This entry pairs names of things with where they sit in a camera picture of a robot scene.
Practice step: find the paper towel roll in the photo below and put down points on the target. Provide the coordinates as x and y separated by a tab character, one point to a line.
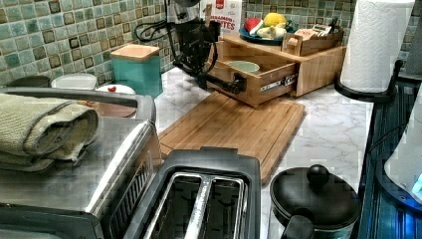
376	35

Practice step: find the blue plate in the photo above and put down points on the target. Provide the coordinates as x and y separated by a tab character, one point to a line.
244	35

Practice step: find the toy lemon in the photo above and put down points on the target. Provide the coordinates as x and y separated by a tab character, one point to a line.
274	19

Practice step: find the green bowl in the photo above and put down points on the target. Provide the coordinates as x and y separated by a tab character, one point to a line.
245	66

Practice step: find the bamboo cutting board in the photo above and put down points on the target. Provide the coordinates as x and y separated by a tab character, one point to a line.
263	132

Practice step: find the toy peeled banana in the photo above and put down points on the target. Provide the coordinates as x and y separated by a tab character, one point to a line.
272	33

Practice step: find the cinnamon oat bites box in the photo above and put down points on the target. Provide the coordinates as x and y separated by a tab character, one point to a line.
226	12

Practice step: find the tea bag packet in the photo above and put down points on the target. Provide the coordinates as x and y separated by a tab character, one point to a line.
315	31

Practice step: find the black paper towel holder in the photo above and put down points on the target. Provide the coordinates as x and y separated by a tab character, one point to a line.
384	97

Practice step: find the stainless toaster oven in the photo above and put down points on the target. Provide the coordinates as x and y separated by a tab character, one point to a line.
95	197

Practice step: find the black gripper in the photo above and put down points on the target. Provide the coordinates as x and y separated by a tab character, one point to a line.
198	55

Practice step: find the toy watermelon slice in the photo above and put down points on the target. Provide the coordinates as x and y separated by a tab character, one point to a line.
252	25

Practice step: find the black lidded pot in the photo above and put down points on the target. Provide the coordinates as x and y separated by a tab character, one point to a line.
312	203

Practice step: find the dark round container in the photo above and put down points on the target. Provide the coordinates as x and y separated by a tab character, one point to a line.
32	82

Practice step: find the black two-slot toaster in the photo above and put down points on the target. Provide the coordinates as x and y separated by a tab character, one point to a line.
206	193

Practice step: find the wooden drawer cabinet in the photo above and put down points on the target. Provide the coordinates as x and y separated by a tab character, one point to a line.
317	67

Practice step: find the folded beige towel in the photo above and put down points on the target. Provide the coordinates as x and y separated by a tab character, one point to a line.
37	132

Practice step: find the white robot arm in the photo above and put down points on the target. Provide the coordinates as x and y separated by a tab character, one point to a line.
179	12

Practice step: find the wooden drawer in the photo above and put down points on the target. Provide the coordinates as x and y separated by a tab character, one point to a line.
270	82

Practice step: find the white container with red item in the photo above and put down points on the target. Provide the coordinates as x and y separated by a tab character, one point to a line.
116	89

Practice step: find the teal canister with wooden lid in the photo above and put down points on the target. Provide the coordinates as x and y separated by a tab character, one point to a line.
138	67

